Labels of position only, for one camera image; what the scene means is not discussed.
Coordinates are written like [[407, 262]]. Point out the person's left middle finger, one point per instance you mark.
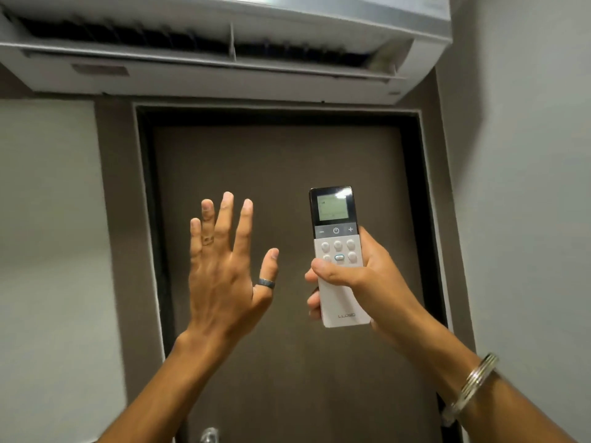
[[224, 221]]

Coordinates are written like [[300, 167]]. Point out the white wall air conditioner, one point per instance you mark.
[[221, 46]]

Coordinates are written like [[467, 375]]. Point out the white air conditioner remote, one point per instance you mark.
[[339, 253]]

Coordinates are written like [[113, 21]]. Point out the person's left forearm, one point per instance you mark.
[[154, 392]]

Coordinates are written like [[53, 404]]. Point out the person's right hand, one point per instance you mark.
[[369, 290]]

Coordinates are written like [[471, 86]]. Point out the person's left hand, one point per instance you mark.
[[221, 290]]

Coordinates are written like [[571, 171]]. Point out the person's right forearm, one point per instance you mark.
[[466, 382]]

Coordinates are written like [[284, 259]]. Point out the person's left thumb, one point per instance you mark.
[[268, 271]]

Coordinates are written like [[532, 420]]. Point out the person's right thumb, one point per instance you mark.
[[331, 274]]

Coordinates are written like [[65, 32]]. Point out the person's left little finger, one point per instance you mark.
[[195, 239]]

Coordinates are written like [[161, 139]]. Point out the dark brown door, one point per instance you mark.
[[286, 281]]

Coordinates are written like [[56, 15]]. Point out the dark door frame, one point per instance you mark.
[[152, 226]]

